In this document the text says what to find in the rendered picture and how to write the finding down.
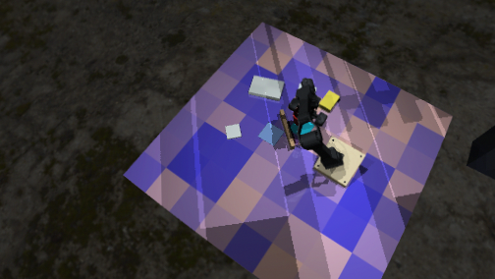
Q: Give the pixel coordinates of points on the tan wood-grain flat bar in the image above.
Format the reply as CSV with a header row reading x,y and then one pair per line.
x,y
287,129

